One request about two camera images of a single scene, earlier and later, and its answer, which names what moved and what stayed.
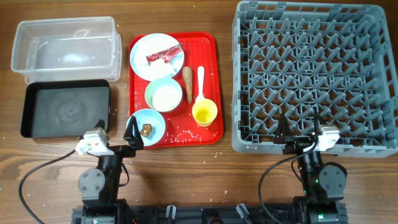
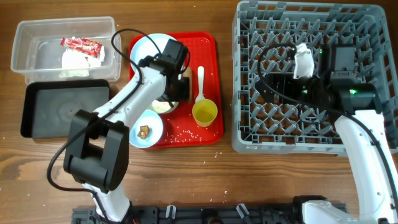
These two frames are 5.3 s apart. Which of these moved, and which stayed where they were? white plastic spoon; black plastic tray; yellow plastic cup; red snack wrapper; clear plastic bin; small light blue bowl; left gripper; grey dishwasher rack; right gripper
Moved: red snack wrapper; left gripper; right gripper
Stayed: grey dishwasher rack; small light blue bowl; white plastic spoon; black plastic tray; yellow plastic cup; clear plastic bin
